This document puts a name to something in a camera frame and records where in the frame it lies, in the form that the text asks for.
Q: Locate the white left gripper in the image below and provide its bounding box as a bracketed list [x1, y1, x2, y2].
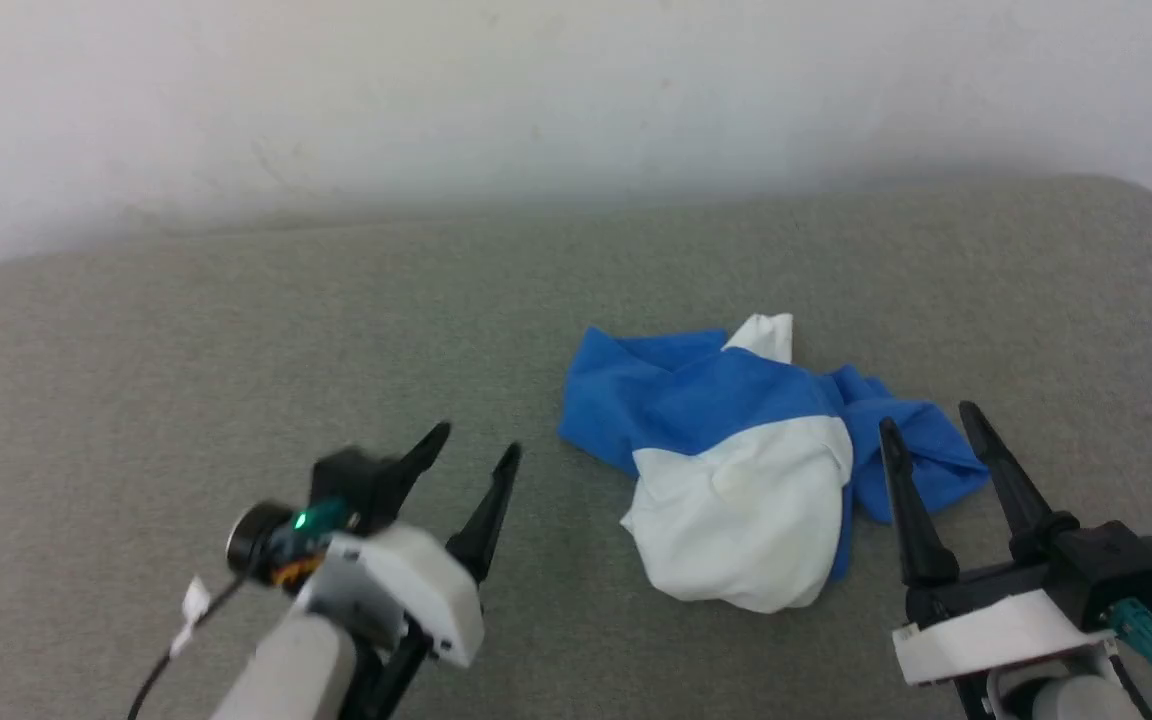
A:
[294, 421, 523, 670]

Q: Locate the black cable with white tag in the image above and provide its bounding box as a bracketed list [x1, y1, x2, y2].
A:
[126, 560, 272, 720]

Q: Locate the blue and white garment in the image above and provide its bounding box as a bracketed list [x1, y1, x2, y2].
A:
[557, 313, 992, 614]

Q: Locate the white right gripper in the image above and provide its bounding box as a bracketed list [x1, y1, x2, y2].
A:
[878, 401, 1119, 688]

